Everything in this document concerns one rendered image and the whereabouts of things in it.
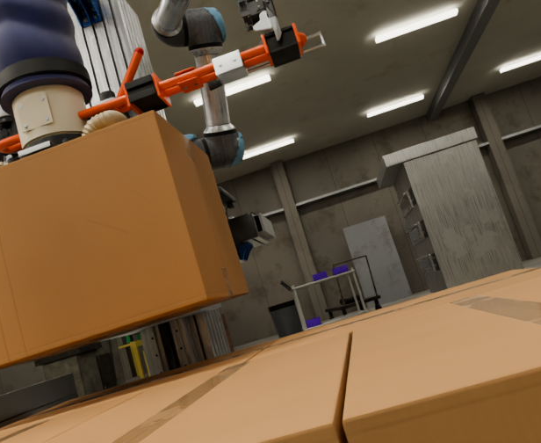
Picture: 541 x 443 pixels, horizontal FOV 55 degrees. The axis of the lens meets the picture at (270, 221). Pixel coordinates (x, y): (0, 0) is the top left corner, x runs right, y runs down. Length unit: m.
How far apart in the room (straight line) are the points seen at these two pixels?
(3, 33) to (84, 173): 0.46
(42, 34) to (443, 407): 1.27
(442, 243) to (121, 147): 6.41
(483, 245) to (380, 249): 5.12
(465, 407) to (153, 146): 0.86
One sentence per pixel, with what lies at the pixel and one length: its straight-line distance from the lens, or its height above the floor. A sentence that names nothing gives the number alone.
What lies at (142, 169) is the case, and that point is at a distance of 1.08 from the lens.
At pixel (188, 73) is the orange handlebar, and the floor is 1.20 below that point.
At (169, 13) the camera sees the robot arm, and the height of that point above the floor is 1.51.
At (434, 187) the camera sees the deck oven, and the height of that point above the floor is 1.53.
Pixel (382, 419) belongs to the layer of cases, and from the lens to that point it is 0.35.
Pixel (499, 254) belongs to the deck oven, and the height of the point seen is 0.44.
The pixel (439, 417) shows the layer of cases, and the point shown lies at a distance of 0.35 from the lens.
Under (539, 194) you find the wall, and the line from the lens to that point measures 13.46.
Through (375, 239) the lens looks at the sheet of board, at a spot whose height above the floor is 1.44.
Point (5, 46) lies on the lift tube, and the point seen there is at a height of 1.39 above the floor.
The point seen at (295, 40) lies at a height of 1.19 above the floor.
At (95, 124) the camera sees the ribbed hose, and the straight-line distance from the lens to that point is 1.24.
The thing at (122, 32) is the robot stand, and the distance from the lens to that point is 2.26.
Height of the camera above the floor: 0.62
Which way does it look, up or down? 9 degrees up
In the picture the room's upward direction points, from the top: 17 degrees counter-clockwise
